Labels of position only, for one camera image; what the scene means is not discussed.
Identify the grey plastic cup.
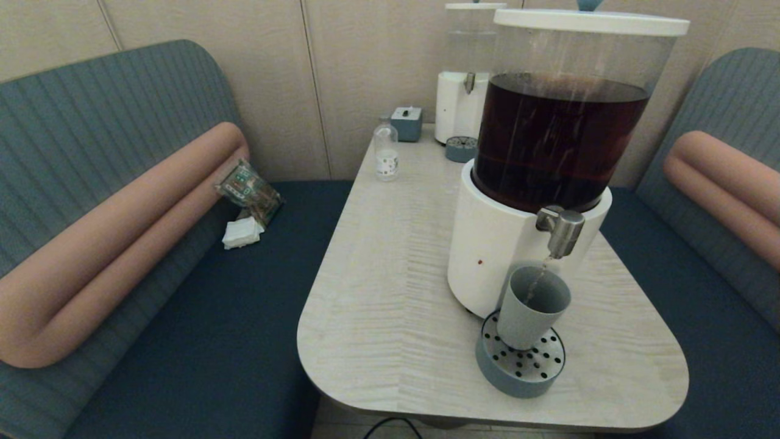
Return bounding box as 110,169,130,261
497,264,572,351

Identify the large steel dispenser tap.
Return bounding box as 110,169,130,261
536,205,586,259

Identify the small clear plastic bottle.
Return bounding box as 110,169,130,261
374,116,400,182

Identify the blue-grey square box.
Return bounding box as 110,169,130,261
391,107,423,143

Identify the small blue-grey drip tray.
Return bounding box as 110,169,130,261
445,136,478,163

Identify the large tea drink dispenser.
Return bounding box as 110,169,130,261
447,24,678,321

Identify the small water drink dispenser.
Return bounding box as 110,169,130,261
435,7,506,146

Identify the green snack packet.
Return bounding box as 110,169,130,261
214,159,283,227

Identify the white folded napkin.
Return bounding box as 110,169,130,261
222,215,266,250

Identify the large blue-grey drip tray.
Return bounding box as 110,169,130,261
476,310,566,399

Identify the blue bench seat cushion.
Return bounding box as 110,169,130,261
64,180,354,439
600,186,780,439

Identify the small white dispenser lid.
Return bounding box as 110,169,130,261
445,0,508,11

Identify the large white dispenser lid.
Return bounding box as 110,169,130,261
492,0,690,37

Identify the pink bolster cushion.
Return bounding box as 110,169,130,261
663,130,780,272
0,122,250,369

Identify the black floor cable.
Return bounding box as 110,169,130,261
364,417,423,439

